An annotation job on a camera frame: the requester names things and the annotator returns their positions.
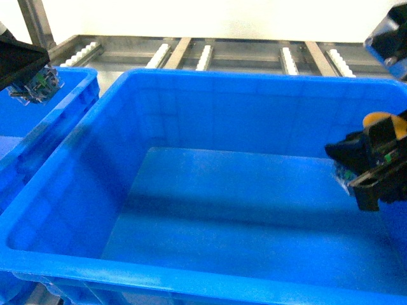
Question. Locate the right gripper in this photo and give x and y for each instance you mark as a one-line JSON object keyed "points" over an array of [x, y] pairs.
{"points": [[387, 42]]}

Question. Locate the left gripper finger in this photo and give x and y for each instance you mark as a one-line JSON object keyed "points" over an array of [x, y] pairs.
{"points": [[20, 62]]}

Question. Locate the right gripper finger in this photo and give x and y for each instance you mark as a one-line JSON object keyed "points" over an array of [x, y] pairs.
{"points": [[385, 182], [352, 152]]}

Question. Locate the yellow mushroom push button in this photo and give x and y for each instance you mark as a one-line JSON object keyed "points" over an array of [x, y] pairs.
{"points": [[343, 175]]}

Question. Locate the red mushroom push button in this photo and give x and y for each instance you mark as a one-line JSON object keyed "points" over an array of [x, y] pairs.
{"points": [[38, 90]]}

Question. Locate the large blue plastic box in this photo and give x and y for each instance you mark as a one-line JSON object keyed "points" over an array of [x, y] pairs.
{"points": [[185, 187]]}

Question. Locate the metal roller conveyor rack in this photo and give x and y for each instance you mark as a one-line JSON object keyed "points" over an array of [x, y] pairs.
{"points": [[113, 55]]}

